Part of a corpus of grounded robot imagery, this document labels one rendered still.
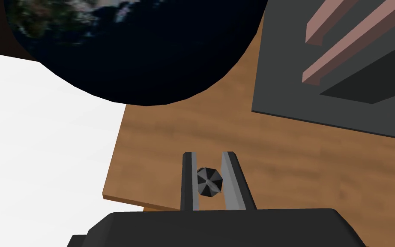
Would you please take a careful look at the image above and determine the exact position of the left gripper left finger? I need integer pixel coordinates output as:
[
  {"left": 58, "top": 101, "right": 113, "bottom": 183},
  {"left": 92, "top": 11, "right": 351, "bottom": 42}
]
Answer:
[{"left": 180, "top": 151, "right": 200, "bottom": 211}]

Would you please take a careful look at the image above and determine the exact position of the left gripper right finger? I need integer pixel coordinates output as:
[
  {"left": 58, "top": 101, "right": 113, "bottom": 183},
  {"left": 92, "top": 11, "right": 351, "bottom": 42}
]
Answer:
[{"left": 220, "top": 151, "right": 258, "bottom": 211}]

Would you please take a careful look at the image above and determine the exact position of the brown wooden table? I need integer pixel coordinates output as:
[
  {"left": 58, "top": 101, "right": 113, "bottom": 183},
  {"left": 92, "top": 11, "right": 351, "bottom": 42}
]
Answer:
[{"left": 102, "top": 13, "right": 395, "bottom": 247}]

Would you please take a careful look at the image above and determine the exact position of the dark blue globe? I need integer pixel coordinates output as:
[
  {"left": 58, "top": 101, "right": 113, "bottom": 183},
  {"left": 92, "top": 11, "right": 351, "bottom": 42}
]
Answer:
[{"left": 4, "top": 0, "right": 269, "bottom": 107}]

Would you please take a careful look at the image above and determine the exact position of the dark grey shelf organizer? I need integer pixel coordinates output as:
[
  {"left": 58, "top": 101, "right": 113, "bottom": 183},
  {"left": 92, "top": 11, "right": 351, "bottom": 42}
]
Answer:
[{"left": 251, "top": 0, "right": 395, "bottom": 142}]

